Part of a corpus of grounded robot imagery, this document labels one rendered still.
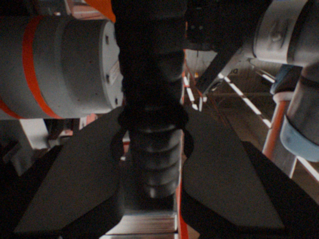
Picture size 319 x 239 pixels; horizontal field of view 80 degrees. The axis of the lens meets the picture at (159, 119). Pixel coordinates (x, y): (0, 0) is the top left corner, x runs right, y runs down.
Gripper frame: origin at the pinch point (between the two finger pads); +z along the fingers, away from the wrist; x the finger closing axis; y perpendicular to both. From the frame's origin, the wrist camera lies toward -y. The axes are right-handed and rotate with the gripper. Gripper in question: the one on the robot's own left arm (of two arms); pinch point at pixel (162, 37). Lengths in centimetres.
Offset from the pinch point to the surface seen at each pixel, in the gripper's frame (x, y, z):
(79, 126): 16.7, -20.5, 14.1
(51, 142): 25.5, -15.9, 4.5
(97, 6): -4.5, 6.4, 32.6
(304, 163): -524, -376, -32
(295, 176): -844, -679, -26
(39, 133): 26.8, -13.2, 4.6
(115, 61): 15.8, -1.2, -5.6
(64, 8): 10.6, 5.9, 20.6
